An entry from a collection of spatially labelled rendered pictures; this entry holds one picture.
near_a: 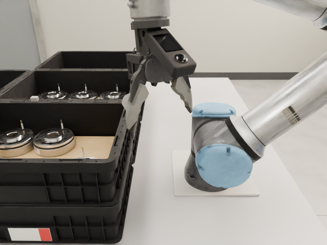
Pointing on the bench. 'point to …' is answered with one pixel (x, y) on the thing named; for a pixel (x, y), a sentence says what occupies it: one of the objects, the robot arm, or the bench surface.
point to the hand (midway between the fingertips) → (163, 122)
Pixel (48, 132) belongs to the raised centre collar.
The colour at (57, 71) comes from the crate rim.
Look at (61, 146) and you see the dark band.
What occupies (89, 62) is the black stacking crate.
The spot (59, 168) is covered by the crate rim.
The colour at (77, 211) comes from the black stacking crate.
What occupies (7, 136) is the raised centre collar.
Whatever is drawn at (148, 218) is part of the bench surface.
